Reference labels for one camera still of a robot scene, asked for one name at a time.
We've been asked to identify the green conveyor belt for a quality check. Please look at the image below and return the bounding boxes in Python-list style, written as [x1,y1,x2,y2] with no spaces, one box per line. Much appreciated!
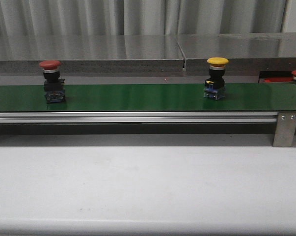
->
[0,83,296,112]

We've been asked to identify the red bin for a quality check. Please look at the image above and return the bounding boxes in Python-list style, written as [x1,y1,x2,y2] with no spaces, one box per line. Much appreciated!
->
[263,77,296,84]

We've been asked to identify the right grey stone countertop slab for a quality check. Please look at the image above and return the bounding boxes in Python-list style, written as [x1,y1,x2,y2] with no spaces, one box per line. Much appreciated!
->
[177,32,296,75]

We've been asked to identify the grey stone countertop slab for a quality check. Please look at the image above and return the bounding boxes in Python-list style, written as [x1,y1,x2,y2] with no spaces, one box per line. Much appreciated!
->
[177,32,296,75]
[0,35,184,74]

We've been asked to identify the left grey stone countertop slab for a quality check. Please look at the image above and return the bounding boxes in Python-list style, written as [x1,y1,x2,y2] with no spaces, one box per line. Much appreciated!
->
[0,35,184,74]

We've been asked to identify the grey pleated curtain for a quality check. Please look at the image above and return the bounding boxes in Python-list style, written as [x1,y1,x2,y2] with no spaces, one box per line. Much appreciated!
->
[0,0,287,36]

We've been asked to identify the steel conveyor support bracket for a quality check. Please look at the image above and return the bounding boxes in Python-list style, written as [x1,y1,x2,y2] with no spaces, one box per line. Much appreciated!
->
[273,111,296,148]

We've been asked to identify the aluminium conveyor side rail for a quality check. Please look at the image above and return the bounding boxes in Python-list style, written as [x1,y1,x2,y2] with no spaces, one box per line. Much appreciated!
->
[0,111,278,124]

